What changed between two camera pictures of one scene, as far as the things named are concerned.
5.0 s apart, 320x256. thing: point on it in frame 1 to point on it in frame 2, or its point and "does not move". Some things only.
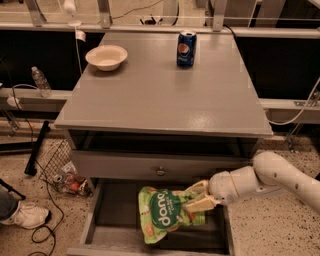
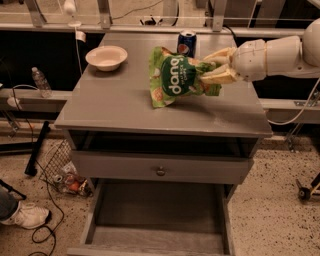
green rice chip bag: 162,210 to 172,75
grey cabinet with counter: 151,119 does not move
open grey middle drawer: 114,224 does not move
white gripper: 222,190 to 249,60
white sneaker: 28,215 does not move
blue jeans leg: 8,203 does not move
